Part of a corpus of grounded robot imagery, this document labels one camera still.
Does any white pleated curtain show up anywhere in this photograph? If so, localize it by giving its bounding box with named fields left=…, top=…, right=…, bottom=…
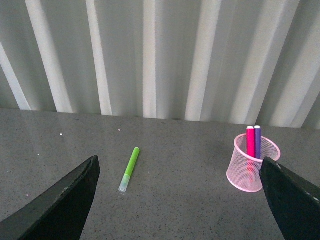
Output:
left=0, top=0, right=320, bottom=129

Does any pink marker pen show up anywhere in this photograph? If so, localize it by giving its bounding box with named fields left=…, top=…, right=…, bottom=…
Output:
left=245, top=125, right=256, bottom=186

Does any pink mesh cup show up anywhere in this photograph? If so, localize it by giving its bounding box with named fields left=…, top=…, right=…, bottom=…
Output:
left=226, top=133, right=281, bottom=193

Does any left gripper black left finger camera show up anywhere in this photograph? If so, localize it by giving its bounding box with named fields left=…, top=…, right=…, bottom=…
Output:
left=0, top=155, right=101, bottom=240

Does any green marker pen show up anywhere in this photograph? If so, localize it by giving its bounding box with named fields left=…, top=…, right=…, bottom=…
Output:
left=118, top=147, right=140, bottom=193

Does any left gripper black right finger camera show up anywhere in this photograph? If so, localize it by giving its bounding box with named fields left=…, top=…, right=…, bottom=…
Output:
left=259, top=157, right=320, bottom=240

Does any purple marker pen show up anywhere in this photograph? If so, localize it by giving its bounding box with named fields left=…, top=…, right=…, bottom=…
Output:
left=254, top=125, right=262, bottom=160

